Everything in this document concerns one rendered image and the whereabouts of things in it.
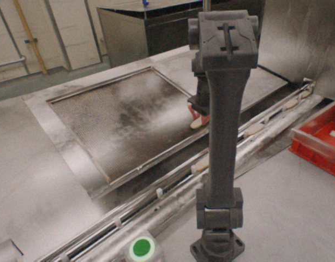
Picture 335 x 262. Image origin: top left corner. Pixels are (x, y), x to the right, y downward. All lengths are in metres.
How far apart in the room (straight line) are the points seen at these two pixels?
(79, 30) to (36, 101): 3.05
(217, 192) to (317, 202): 0.41
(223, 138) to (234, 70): 0.12
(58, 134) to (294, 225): 0.81
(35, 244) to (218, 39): 0.70
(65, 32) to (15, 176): 3.19
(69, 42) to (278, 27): 3.26
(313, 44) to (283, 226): 0.82
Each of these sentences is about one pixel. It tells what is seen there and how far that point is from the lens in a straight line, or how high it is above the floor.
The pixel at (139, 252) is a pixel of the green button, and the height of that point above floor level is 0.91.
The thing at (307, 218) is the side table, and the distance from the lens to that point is 0.80.
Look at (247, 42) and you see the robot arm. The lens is 0.36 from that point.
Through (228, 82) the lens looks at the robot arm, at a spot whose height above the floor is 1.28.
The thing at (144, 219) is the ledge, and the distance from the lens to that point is 0.70.
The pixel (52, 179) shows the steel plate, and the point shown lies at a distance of 0.98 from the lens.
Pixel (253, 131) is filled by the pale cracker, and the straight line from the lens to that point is 0.99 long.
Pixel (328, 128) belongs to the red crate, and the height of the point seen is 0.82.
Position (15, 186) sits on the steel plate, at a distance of 1.02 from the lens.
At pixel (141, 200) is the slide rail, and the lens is 0.75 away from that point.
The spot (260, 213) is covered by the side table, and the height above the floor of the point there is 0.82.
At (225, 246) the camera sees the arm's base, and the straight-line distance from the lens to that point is 0.61.
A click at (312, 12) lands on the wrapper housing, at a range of 1.26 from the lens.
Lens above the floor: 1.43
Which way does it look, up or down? 37 degrees down
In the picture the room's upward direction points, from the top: 2 degrees counter-clockwise
